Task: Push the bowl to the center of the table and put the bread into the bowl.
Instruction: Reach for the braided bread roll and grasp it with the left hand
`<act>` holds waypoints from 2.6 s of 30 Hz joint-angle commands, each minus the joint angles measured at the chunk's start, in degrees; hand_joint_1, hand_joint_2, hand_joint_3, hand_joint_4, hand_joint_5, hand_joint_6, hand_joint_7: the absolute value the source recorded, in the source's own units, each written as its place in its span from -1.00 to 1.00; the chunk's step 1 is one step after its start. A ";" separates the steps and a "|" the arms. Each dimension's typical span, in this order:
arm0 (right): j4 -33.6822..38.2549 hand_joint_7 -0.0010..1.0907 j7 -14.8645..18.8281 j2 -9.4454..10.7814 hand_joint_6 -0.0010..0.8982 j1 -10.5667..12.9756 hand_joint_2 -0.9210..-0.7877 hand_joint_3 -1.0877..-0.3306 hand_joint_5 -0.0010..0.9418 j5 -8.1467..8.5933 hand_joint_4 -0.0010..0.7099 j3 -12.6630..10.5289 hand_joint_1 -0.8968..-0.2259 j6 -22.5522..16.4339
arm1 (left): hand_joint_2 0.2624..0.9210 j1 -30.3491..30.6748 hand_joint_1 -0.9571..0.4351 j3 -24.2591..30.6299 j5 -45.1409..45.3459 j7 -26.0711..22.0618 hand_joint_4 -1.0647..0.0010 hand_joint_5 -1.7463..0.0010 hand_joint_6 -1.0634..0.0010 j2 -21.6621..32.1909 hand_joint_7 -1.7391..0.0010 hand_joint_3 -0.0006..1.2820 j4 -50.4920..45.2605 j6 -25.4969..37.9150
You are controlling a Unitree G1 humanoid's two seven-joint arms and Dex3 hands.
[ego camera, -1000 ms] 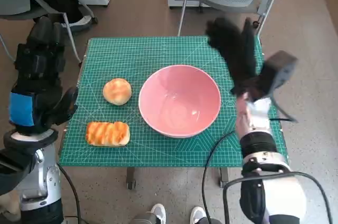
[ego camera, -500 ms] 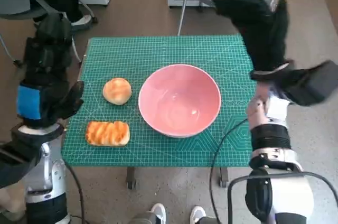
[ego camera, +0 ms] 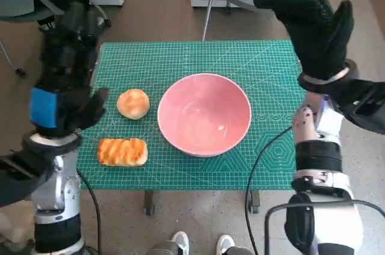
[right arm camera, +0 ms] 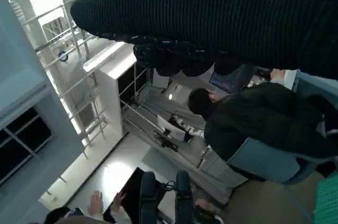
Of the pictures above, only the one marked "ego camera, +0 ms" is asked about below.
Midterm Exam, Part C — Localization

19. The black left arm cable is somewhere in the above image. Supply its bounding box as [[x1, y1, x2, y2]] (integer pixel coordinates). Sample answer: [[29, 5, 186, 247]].
[[77, 170, 100, 255]]

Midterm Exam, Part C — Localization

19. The black right shoulder cable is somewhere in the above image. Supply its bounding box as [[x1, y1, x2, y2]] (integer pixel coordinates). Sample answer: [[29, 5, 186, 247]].
[[264, 200, 385, 255]]

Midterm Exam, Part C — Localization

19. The pink bowl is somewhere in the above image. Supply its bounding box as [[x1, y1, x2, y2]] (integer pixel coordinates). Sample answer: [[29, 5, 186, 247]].
[[157, 73, 252, 158]]

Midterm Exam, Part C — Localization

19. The person in beige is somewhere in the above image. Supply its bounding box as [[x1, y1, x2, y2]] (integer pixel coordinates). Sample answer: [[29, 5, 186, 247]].
[[0, 212, 35, 255]]

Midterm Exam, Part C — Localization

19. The rectangular toy bread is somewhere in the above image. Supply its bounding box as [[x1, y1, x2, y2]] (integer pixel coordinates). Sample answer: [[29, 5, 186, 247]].
[[96, 137, 149, 167]]

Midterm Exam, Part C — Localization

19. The green cutting mat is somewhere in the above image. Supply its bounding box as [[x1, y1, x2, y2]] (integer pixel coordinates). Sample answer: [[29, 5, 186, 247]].
[[76, 40, 303, 191]]

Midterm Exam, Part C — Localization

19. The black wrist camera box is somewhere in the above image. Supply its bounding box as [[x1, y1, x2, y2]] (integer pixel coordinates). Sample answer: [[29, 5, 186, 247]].
[[0, 149, 58, 207], [330, 79, 385, 134]]

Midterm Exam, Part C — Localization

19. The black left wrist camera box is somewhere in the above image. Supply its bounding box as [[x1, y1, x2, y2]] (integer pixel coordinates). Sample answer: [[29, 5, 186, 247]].
[[0, 149, 58, 207]]

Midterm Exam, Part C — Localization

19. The round toy bread bun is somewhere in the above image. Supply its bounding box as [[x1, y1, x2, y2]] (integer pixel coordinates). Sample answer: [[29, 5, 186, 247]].
[[116, 88, 150, 120]]

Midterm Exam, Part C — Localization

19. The white sneaker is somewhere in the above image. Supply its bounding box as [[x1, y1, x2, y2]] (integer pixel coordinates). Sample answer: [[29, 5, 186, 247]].
[[216, 233, 236, 255], [171, 230, 191, 255]]

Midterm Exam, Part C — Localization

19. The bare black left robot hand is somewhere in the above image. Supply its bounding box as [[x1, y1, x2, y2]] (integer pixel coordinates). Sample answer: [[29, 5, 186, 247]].
[[29, 1, 109, 137]]

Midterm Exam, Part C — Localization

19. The black table leg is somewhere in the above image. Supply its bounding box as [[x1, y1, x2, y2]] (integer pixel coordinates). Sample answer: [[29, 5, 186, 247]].
[[249, 190, 261, 214], [144, 190, 157, 216]]

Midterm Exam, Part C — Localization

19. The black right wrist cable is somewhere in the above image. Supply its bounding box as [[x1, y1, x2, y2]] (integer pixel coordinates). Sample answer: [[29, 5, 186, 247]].
[[245, 125, 294, 255]]

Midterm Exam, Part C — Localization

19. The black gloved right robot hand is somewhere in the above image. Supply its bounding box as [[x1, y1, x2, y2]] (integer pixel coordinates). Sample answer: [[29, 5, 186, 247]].
[[249, 0, 355, 81]]

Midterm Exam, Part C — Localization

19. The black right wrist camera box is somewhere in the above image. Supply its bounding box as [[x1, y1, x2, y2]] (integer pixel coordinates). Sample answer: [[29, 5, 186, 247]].
[[330, 79, 385, 134]]

